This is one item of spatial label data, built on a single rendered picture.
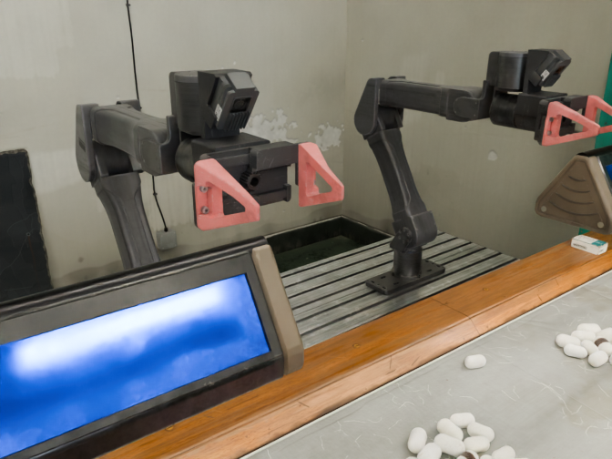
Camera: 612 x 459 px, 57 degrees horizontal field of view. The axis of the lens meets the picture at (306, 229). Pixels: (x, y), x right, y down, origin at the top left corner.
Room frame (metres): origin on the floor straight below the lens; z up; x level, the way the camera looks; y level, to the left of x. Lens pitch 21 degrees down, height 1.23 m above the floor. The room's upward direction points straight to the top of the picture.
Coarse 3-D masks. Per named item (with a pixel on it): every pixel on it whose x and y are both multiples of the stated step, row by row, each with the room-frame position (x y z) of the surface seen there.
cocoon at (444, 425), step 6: (444, 420) 0.57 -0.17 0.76; (438, 426) 0.57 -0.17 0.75; (444, 426) 0.57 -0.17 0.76; (450, 426) 0.56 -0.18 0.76; (456, 426) 0.56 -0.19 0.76; (444, 432) 0.56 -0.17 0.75; (450, 432) 0.56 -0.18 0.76; (456, 432) 0.55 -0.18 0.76; (462, 432) 0.56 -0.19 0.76; (462, 438) 0.55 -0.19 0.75
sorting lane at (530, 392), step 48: (576, 288) 0.97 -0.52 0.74; (528, 336) 0.80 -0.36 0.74; (432, 384) 0.67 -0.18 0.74; (480, 384) 0.67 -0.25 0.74; (528, 384) 0.67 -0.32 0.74; (576, 384) 0.67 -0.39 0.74; (336, 432) 0.58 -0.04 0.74; (384, 432) 0.58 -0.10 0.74; (432, 432) 0.58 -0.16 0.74; (528, 432) 0.58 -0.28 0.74; (576, 432) 0.58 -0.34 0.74
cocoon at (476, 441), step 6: (468, 438) 0.55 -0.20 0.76; (474, 438) 0.54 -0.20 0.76; (480, 438) 0.54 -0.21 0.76; (486, 438) 0.55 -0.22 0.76; (468, 444) 0.54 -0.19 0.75; (474, 444) 0.54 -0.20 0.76; (480, 444) 0.54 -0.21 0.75; (486, 444) 0.54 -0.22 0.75; (474, 450) 0.53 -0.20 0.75; (480, 450) 0.54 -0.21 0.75; (486, 450) 0.54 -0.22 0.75
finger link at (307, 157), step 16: (272, 144) 0.58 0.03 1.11; (288, 144) 0.58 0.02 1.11; (304, 144) 0.58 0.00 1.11; (256, 160) 0.55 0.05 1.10; (272, 160) 0.56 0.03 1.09; (288, 160) 0.57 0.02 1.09; (304, 160) 0.57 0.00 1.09; (320, 160) 0.56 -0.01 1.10; (304, 176) 0.57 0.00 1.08; (304, 192) 0.57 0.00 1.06; (336, 192) 0.53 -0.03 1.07
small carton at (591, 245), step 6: (576, 240) 1.12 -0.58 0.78; (582, 240) 1.11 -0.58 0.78; (588, 240) 1.11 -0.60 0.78; (594, 240) 1.11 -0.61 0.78; (600, 240) 1.11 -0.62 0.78; (576, 246) 1.12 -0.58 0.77; (582, 246) 1.11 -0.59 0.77; (588, 246) 1.10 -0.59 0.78; (594, 246) 1.09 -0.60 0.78; (600, 246) 1.08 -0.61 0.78; (606, 246) 1.10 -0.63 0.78; (594, 252) 1.08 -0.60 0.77; (600, 252) 1.08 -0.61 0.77
